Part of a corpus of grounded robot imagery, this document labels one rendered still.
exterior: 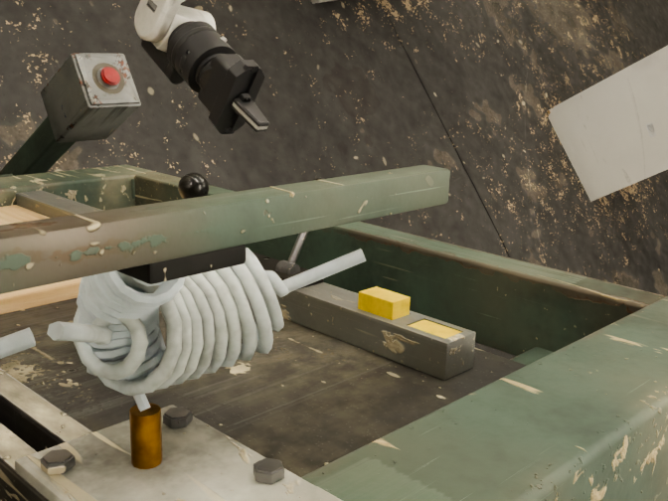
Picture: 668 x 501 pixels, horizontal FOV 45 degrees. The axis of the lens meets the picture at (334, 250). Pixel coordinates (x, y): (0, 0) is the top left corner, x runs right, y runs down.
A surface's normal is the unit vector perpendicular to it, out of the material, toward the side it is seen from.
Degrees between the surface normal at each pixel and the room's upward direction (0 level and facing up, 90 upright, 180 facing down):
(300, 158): 0
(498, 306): 90
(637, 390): 59
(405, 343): 90
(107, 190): 31
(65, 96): 90
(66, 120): 90
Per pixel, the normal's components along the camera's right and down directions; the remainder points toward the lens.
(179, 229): 0.72, 0.20
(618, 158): -0.63, 0.32
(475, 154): 0.63, -0.32
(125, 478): 0.04, -0.97
